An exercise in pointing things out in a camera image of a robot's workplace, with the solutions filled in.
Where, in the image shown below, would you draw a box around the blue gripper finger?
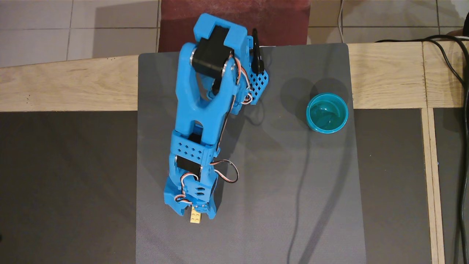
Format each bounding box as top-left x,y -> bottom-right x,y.
164,176 -> 191,217
202,200 -> 217,220

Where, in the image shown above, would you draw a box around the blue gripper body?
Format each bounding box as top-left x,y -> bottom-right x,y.
169,156 -> 218,206

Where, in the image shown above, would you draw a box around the grey table mat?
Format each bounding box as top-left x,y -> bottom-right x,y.
136,43 -> 367,264

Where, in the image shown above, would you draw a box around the black table clamp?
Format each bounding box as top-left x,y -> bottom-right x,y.
251,28 -> 265,74

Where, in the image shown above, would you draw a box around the teal plastic cup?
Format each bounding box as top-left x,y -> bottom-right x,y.
306,92 -> 349,134

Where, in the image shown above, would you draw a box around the tricolour servo cable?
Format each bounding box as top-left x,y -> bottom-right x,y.
211,160 -> 239,184
175,172 -> 200,205
234,59 -> 254,105

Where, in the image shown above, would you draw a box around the thin white cable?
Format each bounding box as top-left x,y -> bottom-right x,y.
337,0 -> 345,44

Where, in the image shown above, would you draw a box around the black power cable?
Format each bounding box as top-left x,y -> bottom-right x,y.
374,35 -> 469,264
427,34 -> 469,52

